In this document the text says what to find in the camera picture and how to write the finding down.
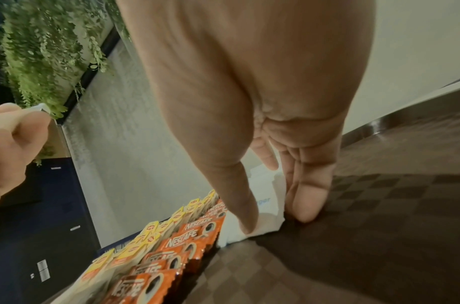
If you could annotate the person's left hand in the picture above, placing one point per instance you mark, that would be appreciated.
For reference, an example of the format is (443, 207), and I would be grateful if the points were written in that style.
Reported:
(8, 148)

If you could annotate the person's right hand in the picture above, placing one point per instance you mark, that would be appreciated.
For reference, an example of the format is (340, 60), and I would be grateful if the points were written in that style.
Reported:
(252, 74)

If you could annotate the white sugar packet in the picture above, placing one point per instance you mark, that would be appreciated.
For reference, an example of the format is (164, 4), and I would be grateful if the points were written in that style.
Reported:
(36, 107)
(273, 224)

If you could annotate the row of white sugar packets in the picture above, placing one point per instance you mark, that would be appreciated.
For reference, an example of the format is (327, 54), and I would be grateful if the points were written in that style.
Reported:
(269, 190)

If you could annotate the row of red Nescafe sachets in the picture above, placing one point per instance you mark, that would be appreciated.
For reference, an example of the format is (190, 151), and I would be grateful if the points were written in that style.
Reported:
(184, 237)

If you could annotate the brown plastic tray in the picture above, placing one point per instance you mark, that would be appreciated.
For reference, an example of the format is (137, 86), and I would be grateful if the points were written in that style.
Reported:
(365, 237)

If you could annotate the dark cabinet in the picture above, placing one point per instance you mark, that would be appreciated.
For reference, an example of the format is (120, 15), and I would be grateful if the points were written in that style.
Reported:
(45, 222)

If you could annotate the green plant wall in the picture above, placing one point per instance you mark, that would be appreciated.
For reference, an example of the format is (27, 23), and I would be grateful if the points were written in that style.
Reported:
(38, 44)

